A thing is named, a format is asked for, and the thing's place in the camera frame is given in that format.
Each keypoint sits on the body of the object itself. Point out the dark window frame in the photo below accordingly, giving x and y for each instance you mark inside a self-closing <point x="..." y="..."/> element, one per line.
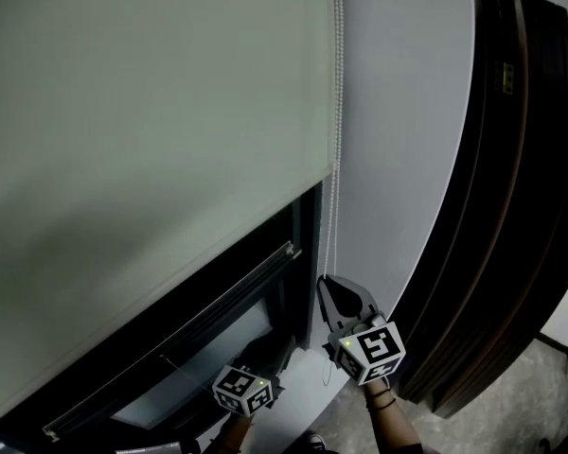
<point x="308" y="253"/>

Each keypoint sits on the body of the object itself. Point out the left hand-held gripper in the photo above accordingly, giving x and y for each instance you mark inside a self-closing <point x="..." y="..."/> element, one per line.
<point x="241" y="390"/>

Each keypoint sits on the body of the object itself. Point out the black and white sneaker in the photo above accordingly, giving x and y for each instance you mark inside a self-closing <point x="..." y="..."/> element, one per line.
<point x="316" y="441"/>

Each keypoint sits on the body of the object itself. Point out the black baseboard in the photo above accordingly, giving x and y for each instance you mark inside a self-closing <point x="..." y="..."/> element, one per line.
<point x="555" y="343"/>

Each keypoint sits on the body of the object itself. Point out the person's left forearm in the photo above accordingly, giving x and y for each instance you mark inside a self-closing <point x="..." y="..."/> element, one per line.
<point x="234" y="435"/>

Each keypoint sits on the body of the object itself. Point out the person's right forearm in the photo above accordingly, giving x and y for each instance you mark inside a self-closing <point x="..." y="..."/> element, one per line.
<point x="388" y="424"/>

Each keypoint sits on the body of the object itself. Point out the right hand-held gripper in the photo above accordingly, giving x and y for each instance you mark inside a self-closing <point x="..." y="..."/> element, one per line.
<point x="374" y="348"/>

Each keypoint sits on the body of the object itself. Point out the pale green roller blind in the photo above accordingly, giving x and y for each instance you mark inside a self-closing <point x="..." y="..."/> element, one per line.
<point x="147" y="111"/>

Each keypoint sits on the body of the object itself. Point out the dark wooden door frame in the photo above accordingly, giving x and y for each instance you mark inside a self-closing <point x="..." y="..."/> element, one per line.
<point x="487" y="159"/>

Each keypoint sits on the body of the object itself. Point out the black phone with screen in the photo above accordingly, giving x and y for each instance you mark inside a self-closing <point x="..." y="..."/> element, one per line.
<point x="147" y="449"/>

